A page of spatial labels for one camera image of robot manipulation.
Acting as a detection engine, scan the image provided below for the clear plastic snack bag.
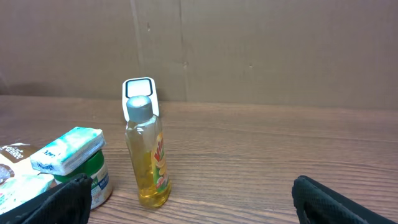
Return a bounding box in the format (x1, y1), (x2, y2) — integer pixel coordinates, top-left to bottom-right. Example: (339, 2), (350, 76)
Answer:
(0, 143), (40, 184)

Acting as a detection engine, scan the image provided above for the small teal packet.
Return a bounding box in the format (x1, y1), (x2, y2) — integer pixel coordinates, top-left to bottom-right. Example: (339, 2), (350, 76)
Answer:
(1, 174), (53, 214)

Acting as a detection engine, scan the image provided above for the yellow dish soap bottle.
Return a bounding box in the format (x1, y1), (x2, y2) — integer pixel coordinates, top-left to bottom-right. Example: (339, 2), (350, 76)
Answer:
(125, 96), (171, 208)

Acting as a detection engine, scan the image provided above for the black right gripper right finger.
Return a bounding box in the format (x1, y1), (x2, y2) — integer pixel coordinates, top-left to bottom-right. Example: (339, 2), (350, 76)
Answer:
(292, 175), (396, 224)

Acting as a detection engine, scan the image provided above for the white barcode scanner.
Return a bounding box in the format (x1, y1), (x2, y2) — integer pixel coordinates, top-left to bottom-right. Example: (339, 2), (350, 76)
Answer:
(122, 77), (160, 122)

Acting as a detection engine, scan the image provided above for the green white tissue pack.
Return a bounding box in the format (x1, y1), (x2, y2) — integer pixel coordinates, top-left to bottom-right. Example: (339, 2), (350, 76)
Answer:
(30, 126), (106, 176)

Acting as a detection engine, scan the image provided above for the green lid glass jar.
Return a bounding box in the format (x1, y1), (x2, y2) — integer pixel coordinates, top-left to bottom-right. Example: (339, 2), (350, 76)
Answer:
(54, 150), (113, 209)

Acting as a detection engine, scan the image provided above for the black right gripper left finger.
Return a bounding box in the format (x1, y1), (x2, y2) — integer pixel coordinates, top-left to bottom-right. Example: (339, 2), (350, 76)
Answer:
(1, 173), (93, 224)

